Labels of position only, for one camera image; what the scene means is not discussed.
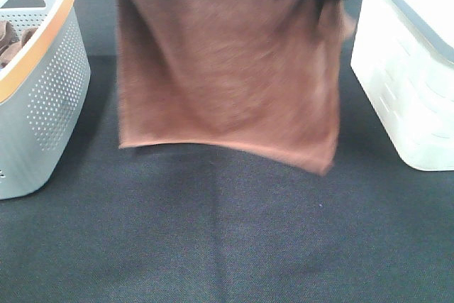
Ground white plastic storage bin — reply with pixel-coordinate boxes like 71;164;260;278
351;0;453;171

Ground brown towel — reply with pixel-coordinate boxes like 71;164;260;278
116;0;353;174

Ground brown towels in basket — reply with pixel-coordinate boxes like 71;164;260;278
1;21;38;69

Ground grey perforated laundry basket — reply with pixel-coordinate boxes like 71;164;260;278
1;0;91;199

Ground black fabric table cover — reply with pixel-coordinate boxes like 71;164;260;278
1;0;453;302

